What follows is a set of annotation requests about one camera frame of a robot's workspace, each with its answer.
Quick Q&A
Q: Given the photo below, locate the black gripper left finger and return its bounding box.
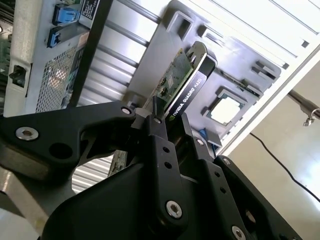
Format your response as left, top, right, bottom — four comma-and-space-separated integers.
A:
0, 96, 192, 227

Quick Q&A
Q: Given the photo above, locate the black Nvidia graphics card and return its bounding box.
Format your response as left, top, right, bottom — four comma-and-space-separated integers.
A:
149, 41, 218, 125

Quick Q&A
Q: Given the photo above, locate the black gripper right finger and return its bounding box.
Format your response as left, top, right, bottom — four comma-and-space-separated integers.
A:
181, 112, 305, 240

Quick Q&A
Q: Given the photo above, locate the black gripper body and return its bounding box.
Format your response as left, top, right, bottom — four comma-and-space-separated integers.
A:
41, 142, 218, 240

